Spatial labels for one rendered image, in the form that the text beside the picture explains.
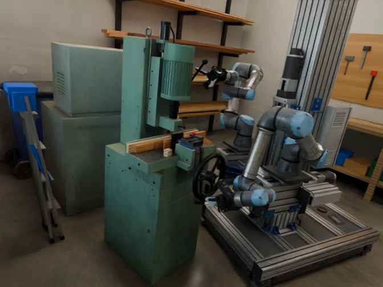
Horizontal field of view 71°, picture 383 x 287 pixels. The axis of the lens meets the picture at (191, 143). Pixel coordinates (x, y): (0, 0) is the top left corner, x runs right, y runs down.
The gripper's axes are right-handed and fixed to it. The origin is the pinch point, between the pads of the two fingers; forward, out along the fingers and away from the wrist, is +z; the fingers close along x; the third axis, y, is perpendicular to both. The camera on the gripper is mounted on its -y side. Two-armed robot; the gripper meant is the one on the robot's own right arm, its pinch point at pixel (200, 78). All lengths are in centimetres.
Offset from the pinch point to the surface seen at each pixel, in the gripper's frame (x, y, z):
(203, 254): 91, -97, -15
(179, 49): -10.4, 10.6, 18.5
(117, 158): 8, -66, 34
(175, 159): 34, -31, 24
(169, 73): -5.7, -2.7, 20.3
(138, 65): -26.4, -16.7, 23.2
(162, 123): 7.9, -32.5, 15.7
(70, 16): -205, -113, -31
